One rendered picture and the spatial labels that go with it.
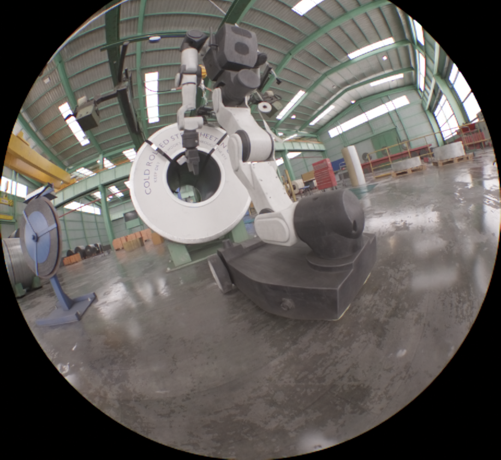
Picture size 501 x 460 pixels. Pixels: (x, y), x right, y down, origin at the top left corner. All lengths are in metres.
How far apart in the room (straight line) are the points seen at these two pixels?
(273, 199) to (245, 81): 0.52
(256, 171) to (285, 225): 0.26
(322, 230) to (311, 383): 0.37
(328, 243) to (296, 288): 0.13
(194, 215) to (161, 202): 0.31
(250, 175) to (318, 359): 0.64
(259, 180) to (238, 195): 0.85
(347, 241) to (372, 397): 0.38
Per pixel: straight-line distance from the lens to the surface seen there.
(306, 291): 0.37
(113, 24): 3.57
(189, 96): 0.79
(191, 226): 1.27
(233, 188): 1.39
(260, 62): 1.14
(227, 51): 0.85
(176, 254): 1.48
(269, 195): 0.55
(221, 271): 0.66
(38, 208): 1.65
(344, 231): 0.37
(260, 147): 0.61
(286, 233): 0.44
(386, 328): 0.48
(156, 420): 0.50
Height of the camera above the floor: 0.38
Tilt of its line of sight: 2 degrees down
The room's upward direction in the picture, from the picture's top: 17 degrees counter-clockwise
